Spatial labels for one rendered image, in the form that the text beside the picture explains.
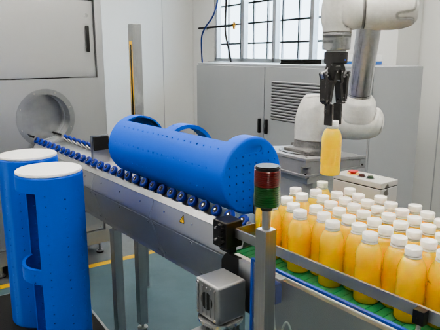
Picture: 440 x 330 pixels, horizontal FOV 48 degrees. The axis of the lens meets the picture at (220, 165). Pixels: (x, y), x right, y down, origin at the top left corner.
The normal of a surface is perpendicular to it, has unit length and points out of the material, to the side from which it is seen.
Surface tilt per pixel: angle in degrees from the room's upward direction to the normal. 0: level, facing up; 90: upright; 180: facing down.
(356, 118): 102
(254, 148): 90
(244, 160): 90
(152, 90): 90
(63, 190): 90
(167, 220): 70
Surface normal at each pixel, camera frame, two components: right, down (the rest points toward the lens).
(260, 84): -0.83, 0.12
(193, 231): -0.74, -0.20
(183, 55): 0.54, 0.18
